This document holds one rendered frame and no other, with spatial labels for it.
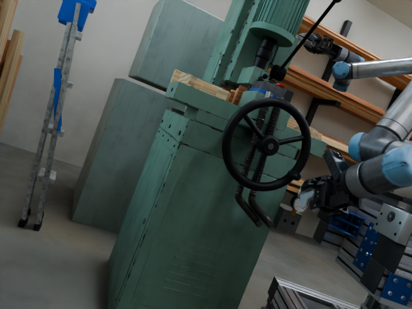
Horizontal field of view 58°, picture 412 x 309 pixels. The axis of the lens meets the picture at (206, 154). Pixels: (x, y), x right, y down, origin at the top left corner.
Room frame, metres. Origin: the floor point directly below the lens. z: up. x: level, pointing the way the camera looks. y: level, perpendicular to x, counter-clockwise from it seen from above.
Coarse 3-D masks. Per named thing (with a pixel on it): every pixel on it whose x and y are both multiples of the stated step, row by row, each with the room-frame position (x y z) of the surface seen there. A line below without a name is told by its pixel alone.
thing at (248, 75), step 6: (252, 66) 1.44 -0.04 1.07; (240, 72) 1.54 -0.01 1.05; (246, 72) 1.47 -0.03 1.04; (252, 72) 1.41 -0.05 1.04; (258, 72) 1.42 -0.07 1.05; (264, 72) 1.42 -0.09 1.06; (240, 78) 1.51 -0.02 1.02; (246, 78) 1.44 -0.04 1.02; (252, 78) 1.41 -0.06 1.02; (240, 84) 1.51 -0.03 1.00; (246, 84) 1.45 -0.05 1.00
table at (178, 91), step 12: (180, 84) 1.23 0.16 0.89; (168, 96) 1.33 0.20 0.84; (180, 96) 1.23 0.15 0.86; (192, 96) 1.24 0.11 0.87; (204, 96) 1.26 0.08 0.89; (204, 108) 1.26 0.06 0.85; (216, 108) 1.27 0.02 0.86; (228, 108) 1.28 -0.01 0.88; (228, 120) 1.29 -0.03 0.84; (252, 120) 1.21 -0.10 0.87; (264, 132) 1.22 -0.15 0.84; (276, 132) 1.23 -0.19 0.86; (288, 132) 1.35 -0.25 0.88; (300, 132) 1.36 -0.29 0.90; (288, 144) 1.36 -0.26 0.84; (300, 144) 1.37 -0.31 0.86; (312, 144) 1.38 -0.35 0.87; (324, 144) 1.40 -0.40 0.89
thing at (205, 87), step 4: (204, 84) 1.41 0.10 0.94; (200, 88) 1.41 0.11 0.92; (204, 88) 1.41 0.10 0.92; (208, 88) 1.42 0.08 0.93; (212, 88) 1.42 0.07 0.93; (208, 92) 1.42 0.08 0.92; (212, 92) 1.42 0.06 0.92; (216, 92) 1.42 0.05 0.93; (288, 120) 1.52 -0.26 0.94; (288, 124) 1.52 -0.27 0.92; (292, 124) 1.52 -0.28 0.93; (296, 124) 1.53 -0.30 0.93; (292, 128) 1.52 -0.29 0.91
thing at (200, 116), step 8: (192, 112) 1.33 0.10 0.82; (200, 112) 1.26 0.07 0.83; (200, 120) 1.26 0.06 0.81; (208, 120) 1.27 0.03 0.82; (216, 120) 1.27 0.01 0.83; (224, 120) 1.28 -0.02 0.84; (216, 128) 1.28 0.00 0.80; (224, 128) 1.29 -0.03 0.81; (240, 128) 1.30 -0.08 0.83; (240, 136) 1.30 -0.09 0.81; (280, 152) 1.35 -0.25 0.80; (288, 152) 1.36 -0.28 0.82; (296, 152) 1.37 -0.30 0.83
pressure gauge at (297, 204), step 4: (296, 196) 1.33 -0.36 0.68; (292, 200) 1.33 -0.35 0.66; (296, 200) 1.32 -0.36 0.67; (308, 200) 1.33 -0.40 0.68; (292, 204) 1.32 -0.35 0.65; (296, 204) 1.32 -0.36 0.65; (308, 204) 1.33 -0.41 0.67; (292, 208) 1.35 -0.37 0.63; (296, 208) 1.32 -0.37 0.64; (300, 208) 1.33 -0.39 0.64; (304, 208) 1.33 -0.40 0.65; (292, 212) 1.35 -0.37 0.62; (300, 212) 1.33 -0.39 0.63
